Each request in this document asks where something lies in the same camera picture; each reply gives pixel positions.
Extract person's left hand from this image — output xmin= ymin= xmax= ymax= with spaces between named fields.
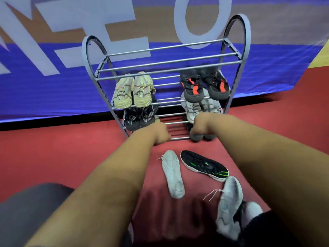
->
xmin=144 ymin=122 xmax=172 ymax=146

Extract person's right hand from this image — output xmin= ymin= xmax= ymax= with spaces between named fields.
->
xmin=190 ymin=112 xmax=215 ymax=136

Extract white chunky sneaker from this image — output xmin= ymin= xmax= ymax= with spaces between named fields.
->
xmin=203 ymin=97 xmax=223 ymax=115
xmin=181 ymin=91 xmax=206 ymax=124

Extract black grey mesh sneaker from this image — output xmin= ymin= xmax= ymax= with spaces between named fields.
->
xmin=123 ymin=108 xmax=141 ymax=132
xmin=140 ymin=105 xmax=159 ymax=128

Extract black green-striped sneaker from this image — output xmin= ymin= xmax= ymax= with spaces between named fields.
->
xmin=180 ymin=150 xmax=230 ymax=183

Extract beige grey mesh sneaker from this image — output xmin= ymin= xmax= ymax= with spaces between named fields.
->
xmin=112 ymin=74 xmax=135 ymax=110
xmin=133 ymin=71 xmax=157 ymax=108

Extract grey metal shoe rack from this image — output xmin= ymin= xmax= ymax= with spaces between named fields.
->
xmin=82 ymin=14 xmax=252 ymax=142

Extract person's left forearm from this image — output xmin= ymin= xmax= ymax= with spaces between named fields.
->
xmin=25 ymin=128 xmax=157 ymax=247

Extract person's right forearm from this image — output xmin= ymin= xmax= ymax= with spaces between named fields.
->
xmin=209 ymin=113 xmax=329 ymax=247

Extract person's black trousers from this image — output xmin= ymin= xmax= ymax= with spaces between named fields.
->
xmin=0 ymin=183 xmax=303 ymax=247

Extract blue printed fabric banner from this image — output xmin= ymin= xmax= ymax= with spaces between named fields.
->
xmin=0 ymin=0 xmax=329 ymax=124

